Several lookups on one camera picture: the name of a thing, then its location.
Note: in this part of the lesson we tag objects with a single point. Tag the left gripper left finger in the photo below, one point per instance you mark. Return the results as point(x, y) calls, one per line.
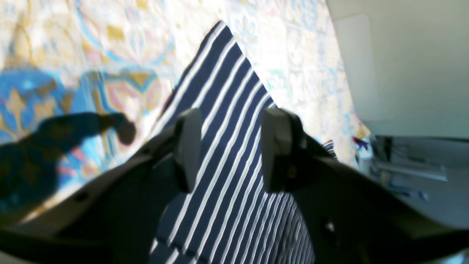
point(114, 218)

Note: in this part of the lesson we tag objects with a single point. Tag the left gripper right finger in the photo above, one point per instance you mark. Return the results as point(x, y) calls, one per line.
point(349, 218)

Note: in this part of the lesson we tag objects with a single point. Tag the navy white striped T-shirt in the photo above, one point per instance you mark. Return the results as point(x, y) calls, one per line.
point(228, 218)

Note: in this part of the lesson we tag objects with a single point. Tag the patterned colourful tablecloth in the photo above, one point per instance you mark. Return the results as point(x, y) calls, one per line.
point(83, 82)

